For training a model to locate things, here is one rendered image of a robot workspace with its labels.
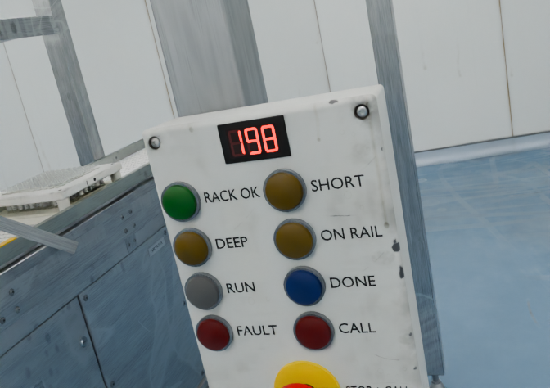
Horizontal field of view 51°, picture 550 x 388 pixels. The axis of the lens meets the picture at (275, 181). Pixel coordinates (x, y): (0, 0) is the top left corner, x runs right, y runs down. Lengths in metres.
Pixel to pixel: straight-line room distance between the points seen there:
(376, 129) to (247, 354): 0.20
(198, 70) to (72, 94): 1.45
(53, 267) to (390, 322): 0.97
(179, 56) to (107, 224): 1.02
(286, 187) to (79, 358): 1.11
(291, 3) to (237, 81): 3.72
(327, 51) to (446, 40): 0.80
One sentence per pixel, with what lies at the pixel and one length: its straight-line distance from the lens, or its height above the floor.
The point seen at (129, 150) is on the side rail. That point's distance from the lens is 2.06.
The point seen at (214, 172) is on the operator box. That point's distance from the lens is 0.41.
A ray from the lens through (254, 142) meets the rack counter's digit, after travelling 0.39.
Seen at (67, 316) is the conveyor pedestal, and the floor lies 0.62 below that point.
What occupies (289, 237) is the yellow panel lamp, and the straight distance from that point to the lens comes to 0.40.
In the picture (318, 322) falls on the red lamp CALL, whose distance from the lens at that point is 0.43.
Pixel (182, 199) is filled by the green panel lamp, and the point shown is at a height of 1.03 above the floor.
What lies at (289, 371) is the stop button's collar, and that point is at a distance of 0.46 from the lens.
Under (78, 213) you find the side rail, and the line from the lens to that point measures 1.37.
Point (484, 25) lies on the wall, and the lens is 4.20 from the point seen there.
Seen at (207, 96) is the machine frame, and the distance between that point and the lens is 0.47.
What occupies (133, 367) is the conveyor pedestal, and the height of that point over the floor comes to 0.37.
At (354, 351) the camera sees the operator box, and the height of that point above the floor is 0.90.
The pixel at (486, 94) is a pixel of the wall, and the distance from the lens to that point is 4.25.
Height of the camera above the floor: 1.14
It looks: 15 degrees down
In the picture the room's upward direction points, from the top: 12 degrees counter-clockwise
